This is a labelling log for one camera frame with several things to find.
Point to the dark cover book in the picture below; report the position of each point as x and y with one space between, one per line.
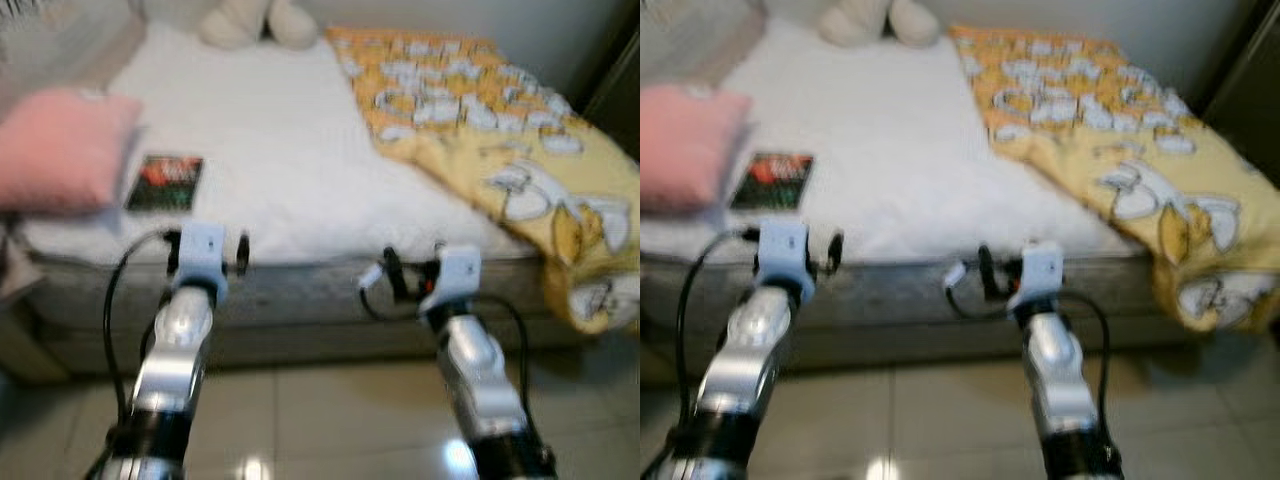
770 182
165 185

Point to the yellow cartoon print blanket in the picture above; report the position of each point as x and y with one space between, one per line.
1130 170
520 170

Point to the pink pillow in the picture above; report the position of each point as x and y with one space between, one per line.
690 150
60 150

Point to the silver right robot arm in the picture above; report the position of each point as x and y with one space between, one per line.
1060 370
480 380

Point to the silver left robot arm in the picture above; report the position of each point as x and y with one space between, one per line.
745 350
170 350

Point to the white quilted mattress pad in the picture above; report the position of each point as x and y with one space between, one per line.
900 150
290 150

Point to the cream plush toy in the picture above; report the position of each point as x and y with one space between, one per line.
860 22
235 25

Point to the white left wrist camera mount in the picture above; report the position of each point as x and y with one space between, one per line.
202 250
785 250

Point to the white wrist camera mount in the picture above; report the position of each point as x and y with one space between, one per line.
202 250
785 250
1042 268
458 270

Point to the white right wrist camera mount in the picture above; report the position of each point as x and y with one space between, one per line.
458 270
1042 268

